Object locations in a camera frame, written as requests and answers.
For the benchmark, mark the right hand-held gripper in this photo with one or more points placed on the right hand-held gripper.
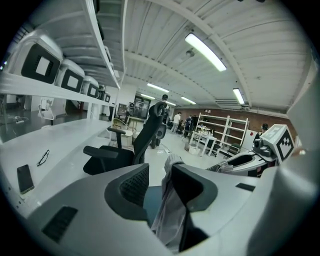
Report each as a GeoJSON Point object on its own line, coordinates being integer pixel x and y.
{"type": "Point", "coordinates": [280, 142]}

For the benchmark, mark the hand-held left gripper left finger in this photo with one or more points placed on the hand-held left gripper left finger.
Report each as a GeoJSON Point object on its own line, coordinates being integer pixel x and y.
{"type": "Point", "coordinates": [100, 220]}

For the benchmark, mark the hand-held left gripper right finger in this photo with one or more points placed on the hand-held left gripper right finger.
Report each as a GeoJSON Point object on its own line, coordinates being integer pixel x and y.
{"type": "Point", "coordinates": [215, 200]}

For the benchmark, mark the grey clothes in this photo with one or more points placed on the grey clothes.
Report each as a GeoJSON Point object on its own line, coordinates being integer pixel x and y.
{"type": "Point", "coordinates": [172, 212]}

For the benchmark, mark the green chair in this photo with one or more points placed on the green chair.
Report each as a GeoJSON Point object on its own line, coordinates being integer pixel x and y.
{"type": "Point", "coordinates": [233, 150]}

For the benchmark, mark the black swivel chair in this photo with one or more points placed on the black swivel chair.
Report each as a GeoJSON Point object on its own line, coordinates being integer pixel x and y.
{"type": "Point", "coordinates": [217, 150]}

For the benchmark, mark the black mesh office chair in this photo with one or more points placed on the black mesh office chair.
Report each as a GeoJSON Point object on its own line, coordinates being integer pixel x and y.
{"type": "Point", "coordinates": [142, 140]}

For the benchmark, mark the white plastic chair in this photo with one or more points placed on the white plastic chair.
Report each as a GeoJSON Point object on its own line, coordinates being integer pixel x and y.
{"type": "Point", "coordinates": [46, 111]}

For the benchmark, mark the white wooden shelf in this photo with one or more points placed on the white wooden shelf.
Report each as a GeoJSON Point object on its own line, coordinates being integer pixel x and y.
{"type": "Point", "coordinates": [225, 127]}

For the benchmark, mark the white desk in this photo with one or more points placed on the white desk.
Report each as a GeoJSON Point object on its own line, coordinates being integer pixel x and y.
{"type": "Point", "coordinates": [203, 137]}

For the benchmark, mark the white storage box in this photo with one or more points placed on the white storage box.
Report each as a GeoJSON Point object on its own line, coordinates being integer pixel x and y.
{"type": "Point", "coordinates": [193, 150]}

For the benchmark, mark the ceiling tube light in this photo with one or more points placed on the ceiling tube light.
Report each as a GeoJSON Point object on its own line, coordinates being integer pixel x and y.
{"type": "Point", "coordinates": [205, 51]}
{"type": "Point", "coordinates": [238, 96]}
{"type": "Point", "coordinates": [158, 87]}
{"type": "Point", "coordinates": [188, 100]}

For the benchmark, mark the black eyeglasses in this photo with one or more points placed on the black eyeglasses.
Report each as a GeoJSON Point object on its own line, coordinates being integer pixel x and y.
{"type": "Point", "coordinates": [43, 157]}

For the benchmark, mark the black smartphone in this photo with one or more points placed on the black smartphone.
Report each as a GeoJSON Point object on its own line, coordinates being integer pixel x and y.
{"type": "Point", "coordinates": [25, 178]}

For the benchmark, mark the white metal shelving rack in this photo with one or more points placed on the white metal shelving rack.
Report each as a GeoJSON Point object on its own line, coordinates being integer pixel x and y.
{"type": "Point", "coordinates": [75, 135]}

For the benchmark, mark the round wooden table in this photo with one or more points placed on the round wooden table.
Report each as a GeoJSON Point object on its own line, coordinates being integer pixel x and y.
{"type": "Point", "coordinates": [136, 120]}

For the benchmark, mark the dark double door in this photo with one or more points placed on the dark double door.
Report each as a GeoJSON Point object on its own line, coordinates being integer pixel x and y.
{"type": "Point", "coordinates": [142, 106]}

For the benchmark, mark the white power strip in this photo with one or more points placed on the white power strip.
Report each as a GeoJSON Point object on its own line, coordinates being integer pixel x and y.
{"type": "Point", "coordinates": [20, 120]}

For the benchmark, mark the row of white box devices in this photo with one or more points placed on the row of white box devices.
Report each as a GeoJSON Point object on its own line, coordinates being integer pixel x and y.
{"type": "Point", "coordinates": [42, 62]}

